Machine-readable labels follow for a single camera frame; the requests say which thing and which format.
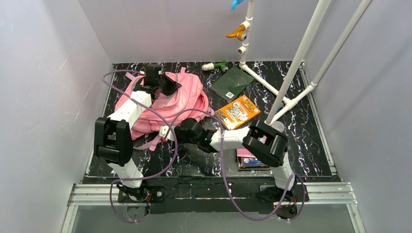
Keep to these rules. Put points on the pink student backpack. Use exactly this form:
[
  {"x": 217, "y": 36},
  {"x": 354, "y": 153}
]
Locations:
[{"x": 189, "y": 101}]

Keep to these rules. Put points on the pink sticker book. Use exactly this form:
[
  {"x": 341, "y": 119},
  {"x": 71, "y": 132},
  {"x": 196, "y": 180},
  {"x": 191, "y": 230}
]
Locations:
[{"x": 244, "y": 153}]

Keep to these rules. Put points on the aluminium rail frame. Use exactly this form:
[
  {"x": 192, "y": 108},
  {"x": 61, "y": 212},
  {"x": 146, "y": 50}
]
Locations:
[{"x": 330, "y": 207}]

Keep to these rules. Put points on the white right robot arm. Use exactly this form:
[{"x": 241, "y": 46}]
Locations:
[{"x": 264, "y": 142}]

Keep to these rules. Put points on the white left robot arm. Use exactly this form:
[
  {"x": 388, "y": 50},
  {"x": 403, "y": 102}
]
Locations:
[{"x": 112, "y": 135}]

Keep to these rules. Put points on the green white pipe fitting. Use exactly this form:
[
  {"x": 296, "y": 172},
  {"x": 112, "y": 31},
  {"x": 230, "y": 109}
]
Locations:
[{"x": 211, "y": 66}]

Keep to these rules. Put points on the white pvc pipe frame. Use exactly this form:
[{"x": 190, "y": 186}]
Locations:
[{"x": 287, "y": 29}]

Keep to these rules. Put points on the orange tap handle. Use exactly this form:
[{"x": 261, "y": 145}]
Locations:
[{"x": 239, "y": 33}]

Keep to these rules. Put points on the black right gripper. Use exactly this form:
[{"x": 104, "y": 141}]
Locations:
[{"x": 180, "y": 134}]

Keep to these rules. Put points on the orange activity book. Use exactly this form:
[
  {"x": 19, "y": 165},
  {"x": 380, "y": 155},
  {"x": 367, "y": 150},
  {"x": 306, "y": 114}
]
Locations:
[{"x": 237, "y": 113}]

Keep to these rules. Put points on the stacked grey books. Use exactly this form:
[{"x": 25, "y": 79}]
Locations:
[{"x": 247, "y": 164}]

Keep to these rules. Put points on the dark green notebook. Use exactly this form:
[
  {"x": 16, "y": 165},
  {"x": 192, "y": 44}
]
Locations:
[{"x": 232, "y": 83}]

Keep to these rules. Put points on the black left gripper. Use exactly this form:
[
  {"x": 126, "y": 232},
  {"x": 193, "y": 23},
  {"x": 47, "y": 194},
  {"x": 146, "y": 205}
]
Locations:
[{"x": 166, "y": 84}]

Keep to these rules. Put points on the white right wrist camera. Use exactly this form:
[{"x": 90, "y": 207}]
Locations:
[{"x": 166, "y": 133}]

